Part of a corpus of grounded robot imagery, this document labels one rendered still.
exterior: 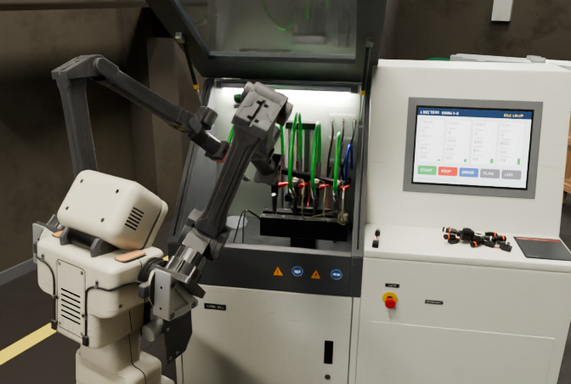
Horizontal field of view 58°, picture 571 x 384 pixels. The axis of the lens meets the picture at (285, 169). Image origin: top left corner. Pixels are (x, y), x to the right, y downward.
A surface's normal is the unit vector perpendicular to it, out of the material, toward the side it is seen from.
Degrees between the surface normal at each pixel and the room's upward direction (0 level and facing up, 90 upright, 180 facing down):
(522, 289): 90
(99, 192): 48
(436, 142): 76
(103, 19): 90
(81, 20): 90
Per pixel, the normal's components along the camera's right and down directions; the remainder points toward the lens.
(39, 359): 0.01, -0.95
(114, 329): 0.85, 0.18
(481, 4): -0.52, 0.27
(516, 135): -0.14, 0.08
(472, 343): -0.15, 0.32
